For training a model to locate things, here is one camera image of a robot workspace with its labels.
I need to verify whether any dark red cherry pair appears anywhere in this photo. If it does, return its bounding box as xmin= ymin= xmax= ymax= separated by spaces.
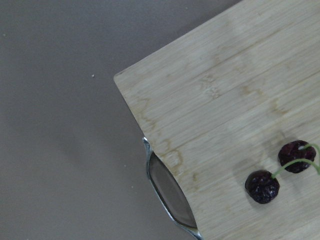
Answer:
xmin=244 ymin=140 xmax=320 ymax=204

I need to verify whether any wooden cutting board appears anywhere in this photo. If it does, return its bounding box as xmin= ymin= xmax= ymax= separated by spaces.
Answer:
xmin=114 ymin=0 xmax=320 ymax=240

